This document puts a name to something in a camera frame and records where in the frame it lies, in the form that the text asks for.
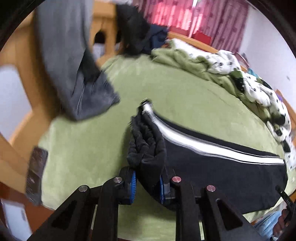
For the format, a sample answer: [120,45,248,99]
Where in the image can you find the black pants with white stripe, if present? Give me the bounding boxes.
[127,100,288,214]

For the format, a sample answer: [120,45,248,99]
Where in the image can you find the grey jeans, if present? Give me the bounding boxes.
[36,1,120,121]

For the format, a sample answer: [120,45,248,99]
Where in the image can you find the red curtain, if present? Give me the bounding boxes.
[132,0,249,53]

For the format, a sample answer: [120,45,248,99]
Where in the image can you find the person's hand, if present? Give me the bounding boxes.
[273,209,290,237]

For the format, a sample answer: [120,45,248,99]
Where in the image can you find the wooden bed frame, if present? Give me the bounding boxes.
[0,0,296,232]

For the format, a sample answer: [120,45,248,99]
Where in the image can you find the black jacket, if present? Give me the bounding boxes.
[115,4,151,55]

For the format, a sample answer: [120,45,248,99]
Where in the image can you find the green bed sheet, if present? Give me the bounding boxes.
[38,54,296,241]

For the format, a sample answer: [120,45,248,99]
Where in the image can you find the green and white floral quilt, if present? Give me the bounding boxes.
[151,38,295,170]

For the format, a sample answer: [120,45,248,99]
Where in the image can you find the navy blue garment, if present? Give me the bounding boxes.
[140,24,168,55]

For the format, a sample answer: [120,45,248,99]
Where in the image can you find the black phone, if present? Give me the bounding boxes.
[25,146,48,206]

